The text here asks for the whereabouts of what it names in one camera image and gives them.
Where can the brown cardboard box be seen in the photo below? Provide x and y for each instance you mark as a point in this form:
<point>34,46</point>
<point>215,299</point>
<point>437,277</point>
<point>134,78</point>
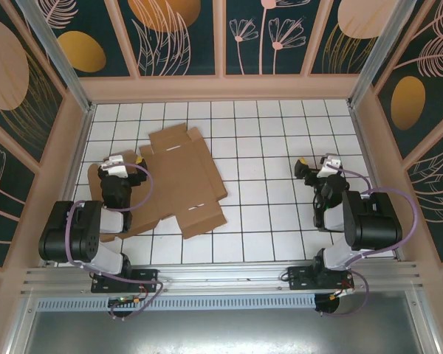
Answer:
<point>184,173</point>

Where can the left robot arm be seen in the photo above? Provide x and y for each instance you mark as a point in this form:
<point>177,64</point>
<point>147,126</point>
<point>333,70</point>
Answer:
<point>85,239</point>

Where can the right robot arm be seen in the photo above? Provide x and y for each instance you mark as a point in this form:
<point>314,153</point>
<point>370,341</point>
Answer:
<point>376,221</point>

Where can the small green circuit board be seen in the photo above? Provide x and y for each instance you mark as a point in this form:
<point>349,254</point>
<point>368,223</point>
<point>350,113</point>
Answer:
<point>123,299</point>

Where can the grey metal sheet panel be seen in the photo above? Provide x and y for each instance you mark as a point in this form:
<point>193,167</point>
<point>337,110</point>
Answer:
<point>221,332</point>

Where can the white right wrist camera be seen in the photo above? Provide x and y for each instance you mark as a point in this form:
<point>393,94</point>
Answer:
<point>326,171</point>

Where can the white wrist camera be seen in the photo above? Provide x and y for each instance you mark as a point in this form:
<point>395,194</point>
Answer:
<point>114,169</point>
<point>326,171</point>

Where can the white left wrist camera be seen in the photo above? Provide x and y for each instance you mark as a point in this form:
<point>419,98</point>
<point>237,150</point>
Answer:
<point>114,169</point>

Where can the aluminium table side rail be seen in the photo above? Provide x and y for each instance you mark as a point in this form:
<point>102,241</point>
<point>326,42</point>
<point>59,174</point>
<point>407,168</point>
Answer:
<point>362,140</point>
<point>79,147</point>

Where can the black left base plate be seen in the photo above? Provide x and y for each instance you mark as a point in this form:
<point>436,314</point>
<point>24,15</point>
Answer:
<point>147,276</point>

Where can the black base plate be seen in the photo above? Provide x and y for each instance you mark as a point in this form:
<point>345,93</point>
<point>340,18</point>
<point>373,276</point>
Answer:
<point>299,278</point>
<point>147,276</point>

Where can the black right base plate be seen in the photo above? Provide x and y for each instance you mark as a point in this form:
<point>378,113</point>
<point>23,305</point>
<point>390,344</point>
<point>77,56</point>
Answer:
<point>299,278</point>

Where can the aluminium mounting rail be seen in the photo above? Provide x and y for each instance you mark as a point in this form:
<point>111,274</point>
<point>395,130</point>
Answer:
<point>221,276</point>

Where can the aluminium corner post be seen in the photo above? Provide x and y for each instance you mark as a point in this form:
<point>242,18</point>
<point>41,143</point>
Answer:
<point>373,59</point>
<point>64,70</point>

